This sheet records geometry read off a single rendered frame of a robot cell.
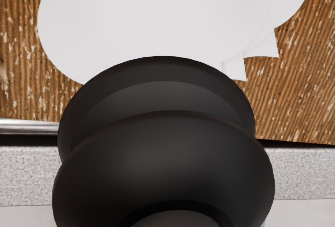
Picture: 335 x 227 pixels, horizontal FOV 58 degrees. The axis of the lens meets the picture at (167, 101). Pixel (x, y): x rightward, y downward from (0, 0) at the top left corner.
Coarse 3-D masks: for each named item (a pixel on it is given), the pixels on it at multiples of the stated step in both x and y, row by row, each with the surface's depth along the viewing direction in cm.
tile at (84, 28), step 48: (48, 0) 18; (96, 0) 18; (144, 0) 19; (192, 0) 19; (240, 0) 19; (48, 48) 19; (96, 48) 20; (144, 48) 20; (192, 48) 20; (240, 48) 21
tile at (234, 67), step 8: (272, 0) 21; (280, 0) 21; (272, 8) 21; (280, 8) 21; (272, 16) 21; (264, 24) 22; (272, 24) 22; (264, 32) 22; (256, 40) 22; (248, 48) 22; (240, 56) 22; (224, 64) 23; (232, 64) 23; (240, 64) 23; (224, 72) 23; (232, 72) 23; (240, 72) 23
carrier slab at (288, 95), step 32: (0, 0) 23; (32, 0) 23; (320, 0) 26; (0, 32) 24; (32, 32) 24; (288, 32) 27; (320, 32) 27; (0, 64) 25; (32, 64) 25; (256, 64) 28; (288, 64) 29; (320, 64) 29; (0, 96) 26; (32, 96) 27; (64, 96) 27; (256, 96) 30; (288, 96) 30; (320, 96) 31; (256, 128) 31; (288, 128) 32; (320, 128) 32
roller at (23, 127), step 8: (0, 120) 29; (8, 120) 29; (16, 120) 29; (24, 120) 29; (32, 120) 30; (0, 128) 29; (8, 128) 30; (16, 128) 30; (24, 128) 30; (32, 128) 30; (40, 128) 30; (48, 128) 30; (56, 128) 30
